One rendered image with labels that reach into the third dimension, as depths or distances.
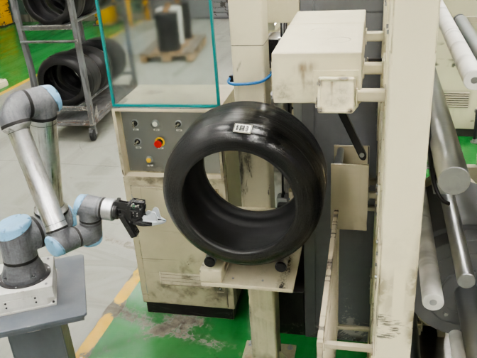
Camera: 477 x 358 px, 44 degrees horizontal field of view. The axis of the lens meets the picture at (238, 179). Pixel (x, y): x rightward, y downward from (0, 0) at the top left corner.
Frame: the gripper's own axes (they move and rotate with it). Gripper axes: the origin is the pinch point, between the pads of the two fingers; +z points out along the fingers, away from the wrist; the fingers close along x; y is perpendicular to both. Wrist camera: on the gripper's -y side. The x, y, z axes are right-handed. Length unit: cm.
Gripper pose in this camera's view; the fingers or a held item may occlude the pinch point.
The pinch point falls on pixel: (162, 222)
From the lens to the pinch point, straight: 236.5
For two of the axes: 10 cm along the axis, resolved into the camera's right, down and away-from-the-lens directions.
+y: 0.6, -8.9, -4.6
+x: 2.1, -4.4, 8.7
